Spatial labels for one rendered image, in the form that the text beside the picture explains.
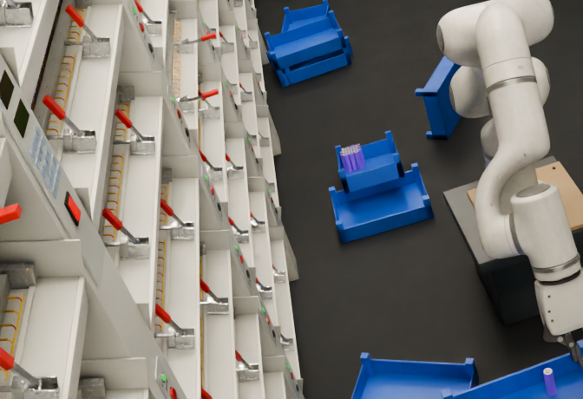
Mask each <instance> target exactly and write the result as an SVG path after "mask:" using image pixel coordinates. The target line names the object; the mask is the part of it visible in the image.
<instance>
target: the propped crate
mask: <svg viewBox="0 0 583 399"><path fill-rule="evenodd" d="M385 134H386V138H387V139H384V140H380V141H376V142H372V143H370V144H366V145H363V146H361V148H362V152H363V155H364V161H365V165H366V167H364V168H363V169H361V170H359V169H358V170H357V171H353V172H351V173H348V172H345V171H344V165H343V162H342V160H341V157H340V152H341V151H340V150H342V149H341V146H340V145H339V146H335V149H336V152H337V163H338V169H339V170H338V173H339V176H340V180H341V182H342V185H343V189H344V193H345V194H347V193H352V192H355V191H358V190H362V189H365V188H368V187H371V186H376V185H380V184H383V183H386V182H389V181H392V180H398V179H401V178H404V177H405V174H404V171H403V165H402V162H401V159H400V156H399V153H398V151H397V149H396V144H395V142H394V140H393V138H392V134H391V132H390V131H386V132H385Z"/></svg>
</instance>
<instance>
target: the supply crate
mask: <svg viewBox="0 0 583 399"><path fill-rule="evenodd" d="M576 343H577V345H578V346H579V348H580V353H581V355H582V358H583V339H582V340H579V341H577V342H576ZM545 368H550V369H552V370H553V373H554V382H555V387H556V394H555V395H554V396H550V395H548V394H547V389H546V384H545V380H544V376H543V370H544V369H545ZM440 393H441V396H442V399H583V366H582V367H580V366H579V365H578V364H577V363H576V362H575V363H574V362H573V360H572V358H571V356H570V353H567V354H565V355H562V356H558V357H556V358H553V359H551V360H548V361H545V362H543V363H539V364H536V365H534V366H531V367H529V368H526V369H524V370H520V371H517V372H515V373H512V374H509V375H507V376H503V377H500V378H498V379H495V380H493V381H490V382H488V383H484V384H481V385H479V386H476V387H473V388H471V389H467V390H464V391H462V392H459V393H457V394H454V395H453V394H452V392H451V390H450V388H447V389H443V390H441V391H440Z"/></svg>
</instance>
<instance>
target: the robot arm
mask: <svg viewBox="0 0 583 399"><path fill-rule="evenodd" d="M553 26H554V10H553V7H552V4H551V2H550V1H549V0H490V1H487V2H483V3H476V4H472V5H469V6H465V7H461V8H459V9H456V10H452V11H450V12H449V13H447V14H446V15H444V16H443V17H442V19H441V20H440V22H439V23H438V25H437V29H436V37H437V42H438V45H439V47H440V50H441V52H442V53H443V54H444V55H445V56H446V57H447V58H448V59H449V60H450V61H451V62H453V63H455V64H458V65H461V67H460V68H459V69H458V70H457V71H456V72H455V74H454V76H453V78H452V80H451V82H450V85H449V99H450V102H451V105H452V107H453V109H454V110H455V111H456V113H457V114H459V115H460V116H462V117H465V118H479V117H483V116H488V115H493V118H492V119H491V120H490V121H488V122H487V123H486V124H485V125H484V126H483V128H482V129H481V147H482V152H483V156H484V160H485V165H486V169H485V171H484V172H483V174H482V176H481V178H480V180H479V183H478V185H477V188H476V191H475V217H476V222H477V227H478V231H479V237H480V239H481V245H482V248H483V250H484V252H485V253H486V254H487V255H488V256H489V257H490V258H509V257H513V256H518V255H522V254H524V255H527V256H528V258H529V261H530V264H531V266H532V270H533V273H534V277H535V278H536V279H537V280H536V281H535V282H534V288H535V294H536V299H537V303H538V307H539V311H540V317H541V320H542V323H543V325H544V333H543V338H544V339H545V341H547V342H559V343H562V344H564V345H566V346H567V347H568V349H569V353H570V356H571V358H572V360H573V362H574V363H575V362H576V363H577V364H578V365H579V366H580V367H582V366H583V358H582V355H581V353H580V348H579V346H578V345H577V344H576V343H575V342H574V340H573V336H572V333H571V331H572V330H577V329H579V328H582V330H583V268H582V267H581V265H580V255H579V253H578V252H577V248H576V245H575V243H574V240H573V235H572V232H571V229H570V226H569V223H568V220H567V216H566V212H565V209H564V206H563V204H562V201H561V197H560V193H559V190H558V187H557V186H556V185H553V184H546V183H545V182H543V181H541V180H537V175H536V170H535V164H534V163H535V162H536V161H537V160H540V159H541V158H543V157H544V156H545V155H547V153H548V152H549V149H550V139H549V134H548V130H547V123H546V119H545V115H544V111H543V105H544V104H545V102H546V100H547V97H548V94H549V91H550V87H551V84H550V77H549V74H548V71H547V68H546V66H545V65H544V64H543V62H541V61H540V60H539V59H537V58H535V57H531V54H530V50H529V47H528V46H531V45H534V44H536V43H539V42H540V41H542V40H543V39H545V38H546V37H547V36H548V35H549V33H550V32H551V30H552V28H553Z"/></svg>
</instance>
